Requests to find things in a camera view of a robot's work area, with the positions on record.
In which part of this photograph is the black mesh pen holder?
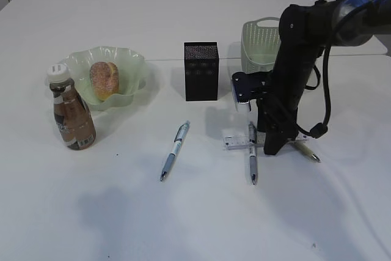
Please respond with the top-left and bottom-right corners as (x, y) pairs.
(184, 42), (219, 101)

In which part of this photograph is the blue grip white pen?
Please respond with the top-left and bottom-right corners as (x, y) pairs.
(160, 120), (190, 182)

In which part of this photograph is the green wavy glass plate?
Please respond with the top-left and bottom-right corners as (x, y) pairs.
(59, 46), (147, 111)

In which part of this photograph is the transparent plastic ruler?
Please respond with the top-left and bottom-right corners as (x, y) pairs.
(223, 132), (266, 150)

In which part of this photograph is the green plastic woven basket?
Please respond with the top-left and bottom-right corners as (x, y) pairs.
(241, 17), (280, 73)

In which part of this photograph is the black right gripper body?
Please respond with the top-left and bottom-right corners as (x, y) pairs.
(257, 82), (305, 155)

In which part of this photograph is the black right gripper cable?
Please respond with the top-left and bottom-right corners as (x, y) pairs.
(294, 0), (367, 139)

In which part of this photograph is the blue black right robot arm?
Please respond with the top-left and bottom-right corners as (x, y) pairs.
(254, 0), (390, 155)

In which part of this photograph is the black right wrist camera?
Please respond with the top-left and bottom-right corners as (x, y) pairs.
(231, 71), (271, 112)

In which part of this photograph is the beige patterned pen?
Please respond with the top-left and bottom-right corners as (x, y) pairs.
(288, 141), (321, 163)

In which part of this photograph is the sugared bread roll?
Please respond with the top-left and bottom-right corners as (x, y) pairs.
(90, 62), (120, 101)

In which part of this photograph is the grey grip patterned pen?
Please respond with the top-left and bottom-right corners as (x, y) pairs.
(248, 122), (258, 185)

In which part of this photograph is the brown coffee drink bottle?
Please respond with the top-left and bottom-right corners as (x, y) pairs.
(47, 64), (96, 150)

